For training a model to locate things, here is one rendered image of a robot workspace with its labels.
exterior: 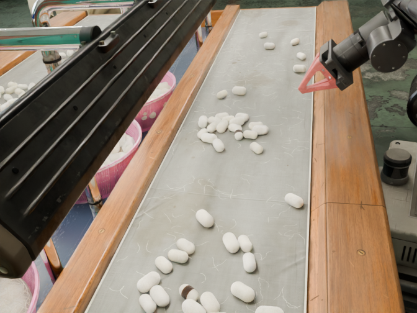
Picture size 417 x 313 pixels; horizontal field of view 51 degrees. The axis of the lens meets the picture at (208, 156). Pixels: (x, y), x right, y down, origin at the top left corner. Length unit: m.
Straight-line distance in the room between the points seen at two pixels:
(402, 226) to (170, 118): 0.61
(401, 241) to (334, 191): 0.43
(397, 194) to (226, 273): 0.70
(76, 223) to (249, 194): 0.35
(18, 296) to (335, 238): 0.48
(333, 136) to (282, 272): 0.35
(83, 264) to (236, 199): 0.28
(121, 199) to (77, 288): 0.20
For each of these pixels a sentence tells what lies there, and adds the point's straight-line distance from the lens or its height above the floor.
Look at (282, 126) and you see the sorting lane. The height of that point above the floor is 0.74.
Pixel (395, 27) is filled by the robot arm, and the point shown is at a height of 1.00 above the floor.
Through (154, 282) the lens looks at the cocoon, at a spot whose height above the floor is 0.75.
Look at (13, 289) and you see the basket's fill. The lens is 0.76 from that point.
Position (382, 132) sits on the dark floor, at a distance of 2.46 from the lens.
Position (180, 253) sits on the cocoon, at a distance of 0.68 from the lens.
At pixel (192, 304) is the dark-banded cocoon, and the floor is 0.76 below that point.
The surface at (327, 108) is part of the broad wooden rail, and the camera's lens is 1.02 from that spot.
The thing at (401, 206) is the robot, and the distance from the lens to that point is 1.22.
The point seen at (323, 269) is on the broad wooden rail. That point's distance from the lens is 0.65.
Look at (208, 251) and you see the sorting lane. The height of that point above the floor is 0.74.
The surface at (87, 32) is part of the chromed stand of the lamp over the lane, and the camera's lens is 0.45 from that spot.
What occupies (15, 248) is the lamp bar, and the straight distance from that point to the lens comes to 0.29.
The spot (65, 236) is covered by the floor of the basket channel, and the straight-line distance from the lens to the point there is 0.90.
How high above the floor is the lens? 1.24
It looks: 33 degrees down
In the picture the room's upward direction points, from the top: 6 degrees counter-clockwise
